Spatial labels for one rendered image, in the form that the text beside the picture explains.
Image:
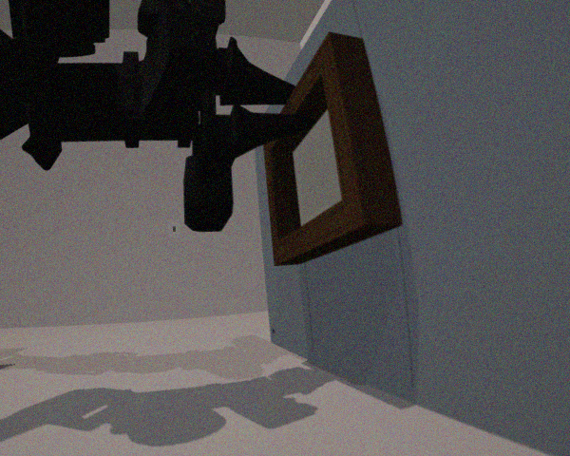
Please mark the brown wooden picture frame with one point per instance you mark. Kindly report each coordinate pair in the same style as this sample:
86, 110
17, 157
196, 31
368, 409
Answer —
332, 184

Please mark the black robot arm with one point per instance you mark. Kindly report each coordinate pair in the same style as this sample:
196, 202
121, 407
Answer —
65, 102

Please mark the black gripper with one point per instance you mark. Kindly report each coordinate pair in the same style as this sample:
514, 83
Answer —
208, 187

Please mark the dark grey flat panel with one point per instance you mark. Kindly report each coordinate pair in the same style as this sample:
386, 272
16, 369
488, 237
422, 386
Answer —
465, 308

